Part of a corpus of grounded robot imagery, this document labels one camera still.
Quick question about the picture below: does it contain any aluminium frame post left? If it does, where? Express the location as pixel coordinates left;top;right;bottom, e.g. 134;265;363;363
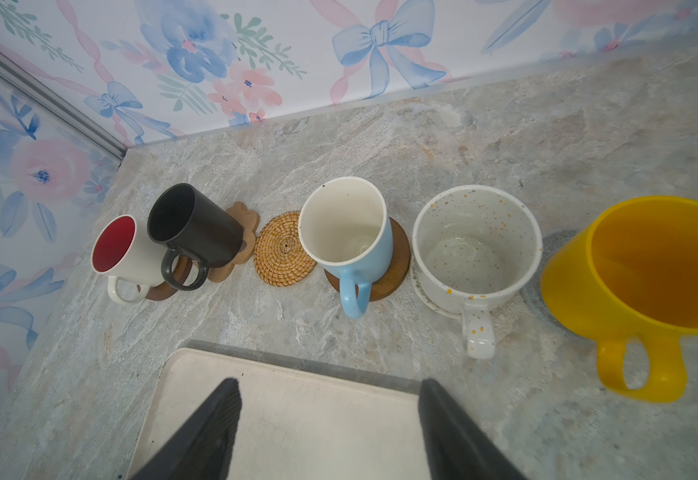
0;52;127;160

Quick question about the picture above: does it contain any white mug red inside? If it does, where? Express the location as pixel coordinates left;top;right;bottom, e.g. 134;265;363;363
90;214;167;305

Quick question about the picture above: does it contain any cream white mug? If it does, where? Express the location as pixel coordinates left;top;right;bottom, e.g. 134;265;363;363
412;185;543;360

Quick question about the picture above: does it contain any white mug blue handle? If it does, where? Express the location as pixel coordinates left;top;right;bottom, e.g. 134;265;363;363
298;176;393;319

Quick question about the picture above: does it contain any woven rattan round coaster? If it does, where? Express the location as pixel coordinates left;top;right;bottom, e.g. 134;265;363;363
254;211;316;287

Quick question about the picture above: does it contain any black mug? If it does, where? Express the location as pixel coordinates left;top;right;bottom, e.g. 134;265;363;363
147;183;244;291

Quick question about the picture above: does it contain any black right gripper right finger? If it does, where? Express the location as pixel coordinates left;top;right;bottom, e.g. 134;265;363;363
418;379;524;479

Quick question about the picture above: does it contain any grey woven round coaster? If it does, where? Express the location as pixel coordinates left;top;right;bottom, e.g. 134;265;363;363
520;229;579;331

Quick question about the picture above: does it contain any cork paw print coaster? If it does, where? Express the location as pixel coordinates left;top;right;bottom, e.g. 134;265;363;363
208;202;260;283

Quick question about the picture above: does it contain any dark glossy wooden round coaster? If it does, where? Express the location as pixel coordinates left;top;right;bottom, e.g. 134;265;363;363
146;256;192;301

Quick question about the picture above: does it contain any beige serving tray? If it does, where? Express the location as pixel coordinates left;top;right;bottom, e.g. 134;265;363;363
127;342;430;479

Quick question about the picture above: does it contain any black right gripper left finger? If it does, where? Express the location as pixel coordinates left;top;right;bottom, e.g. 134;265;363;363
133;378;242;479

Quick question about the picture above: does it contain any yellow mug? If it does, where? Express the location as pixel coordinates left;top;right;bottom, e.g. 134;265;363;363
542;196;698;403

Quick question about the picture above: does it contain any plain round wooden coaster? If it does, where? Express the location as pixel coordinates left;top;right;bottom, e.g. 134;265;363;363
312;218;410;310

